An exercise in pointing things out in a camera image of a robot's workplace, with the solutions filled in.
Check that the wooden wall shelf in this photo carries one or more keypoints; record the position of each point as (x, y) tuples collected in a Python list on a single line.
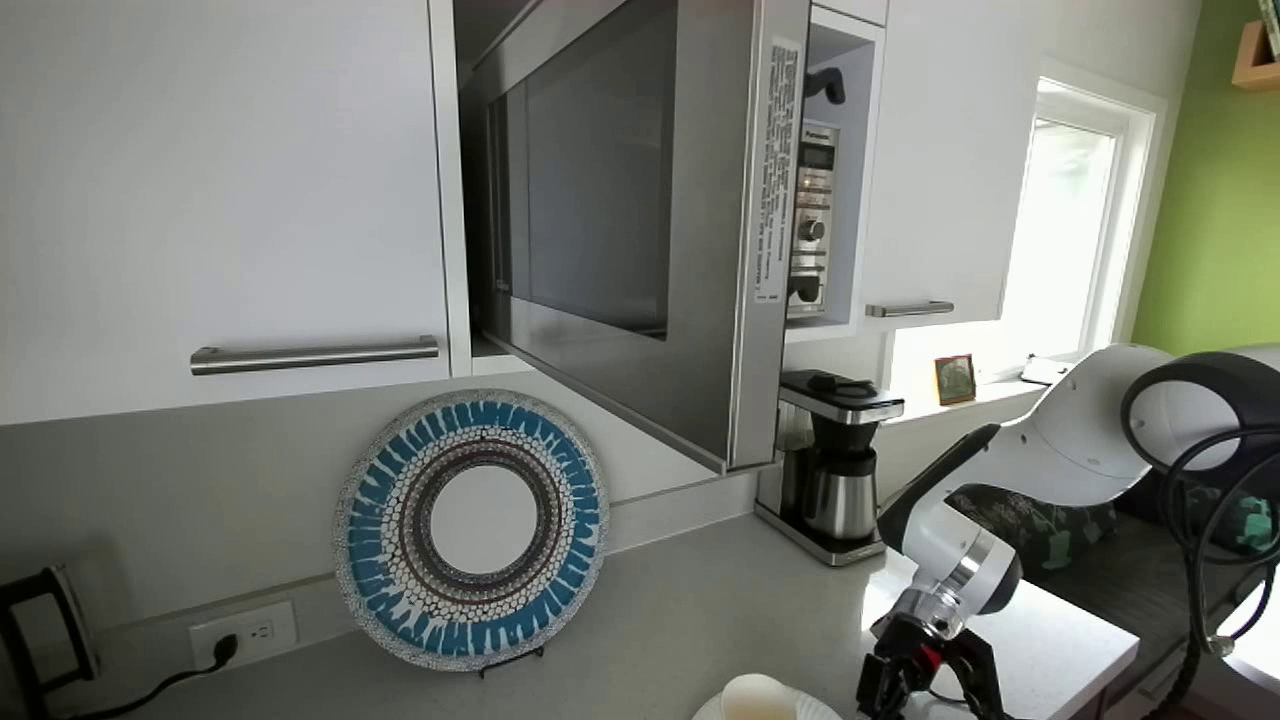
[(1257, 61)]

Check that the small dark picture frame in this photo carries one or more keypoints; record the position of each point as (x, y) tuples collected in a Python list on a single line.
[(955, 383)]

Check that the white microwave cabinet niche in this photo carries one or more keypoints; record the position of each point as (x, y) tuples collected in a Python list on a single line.
[(863, 172)]

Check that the stainless steel microwave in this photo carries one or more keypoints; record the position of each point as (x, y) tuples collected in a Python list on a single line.
[(813, 201)]

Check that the blue patterned decorative plate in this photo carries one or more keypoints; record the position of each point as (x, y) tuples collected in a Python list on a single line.
[(473, 527)]

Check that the white paper plate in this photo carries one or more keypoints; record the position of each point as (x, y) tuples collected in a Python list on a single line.
[(813, 705)]

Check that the black microwave door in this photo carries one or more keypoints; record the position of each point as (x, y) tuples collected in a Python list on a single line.
[(602, 201)]

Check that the silver metal canister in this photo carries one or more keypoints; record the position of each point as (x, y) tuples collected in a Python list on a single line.
[(26, 641)]

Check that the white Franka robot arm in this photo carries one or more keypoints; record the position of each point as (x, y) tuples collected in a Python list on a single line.
[(1083, 453)]

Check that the white framed window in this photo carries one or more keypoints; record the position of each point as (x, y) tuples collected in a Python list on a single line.
[(1067, 225)]

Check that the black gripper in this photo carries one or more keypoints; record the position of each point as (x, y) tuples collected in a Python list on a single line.
[(920, 667)]

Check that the white wall outlet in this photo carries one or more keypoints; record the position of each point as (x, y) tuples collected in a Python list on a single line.
[(263, 629)]

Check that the steel and black coffee maker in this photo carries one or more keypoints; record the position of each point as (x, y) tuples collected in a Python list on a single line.
[(835, 466)]

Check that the dark floral pillow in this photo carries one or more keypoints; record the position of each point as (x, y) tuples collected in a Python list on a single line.
[(1055, 532)]

